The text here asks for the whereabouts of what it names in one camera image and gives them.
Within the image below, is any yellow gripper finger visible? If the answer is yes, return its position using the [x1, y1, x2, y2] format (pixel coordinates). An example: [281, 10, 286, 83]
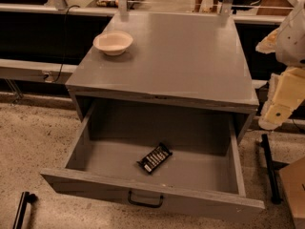
[258, 100, 293, 131]
[255, 29, 278, 54]

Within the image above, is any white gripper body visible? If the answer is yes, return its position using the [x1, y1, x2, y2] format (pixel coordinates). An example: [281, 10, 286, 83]
[272, 67, 305, 111]

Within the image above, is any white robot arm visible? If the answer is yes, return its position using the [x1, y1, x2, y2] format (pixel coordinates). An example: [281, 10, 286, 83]
[255, 0, 305, 130]

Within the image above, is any grey open drawer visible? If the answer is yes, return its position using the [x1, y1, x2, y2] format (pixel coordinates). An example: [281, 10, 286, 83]
[41, 99, 264, 222]

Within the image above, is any cardboard box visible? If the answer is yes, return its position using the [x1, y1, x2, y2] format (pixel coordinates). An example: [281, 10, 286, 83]
[279, 157, 305, 229]

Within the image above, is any grey wooden cabinet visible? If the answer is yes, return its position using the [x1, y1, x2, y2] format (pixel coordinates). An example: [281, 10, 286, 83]
[66, 10, 258, 139]

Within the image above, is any black metal leg right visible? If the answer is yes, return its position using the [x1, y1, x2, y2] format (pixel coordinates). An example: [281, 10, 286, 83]
[261, 134, 282, 204]

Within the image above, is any white bowl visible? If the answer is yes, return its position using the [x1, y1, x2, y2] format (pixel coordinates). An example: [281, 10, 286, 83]
[93, 31, 133, 56]

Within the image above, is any black metal bar left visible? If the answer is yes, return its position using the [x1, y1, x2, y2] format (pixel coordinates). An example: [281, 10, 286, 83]
[12, 191, 38, 229]

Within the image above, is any black drawer handle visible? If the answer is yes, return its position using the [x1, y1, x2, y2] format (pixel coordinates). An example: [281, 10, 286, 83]
[128, 191, 164, 209]

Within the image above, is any black cable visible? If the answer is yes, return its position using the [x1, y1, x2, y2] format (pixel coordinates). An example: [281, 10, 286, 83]
[51, 4, 82, 84]

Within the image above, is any grey metal rail frame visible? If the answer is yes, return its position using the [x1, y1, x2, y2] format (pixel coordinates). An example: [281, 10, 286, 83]
[0, 59, 77, 84]

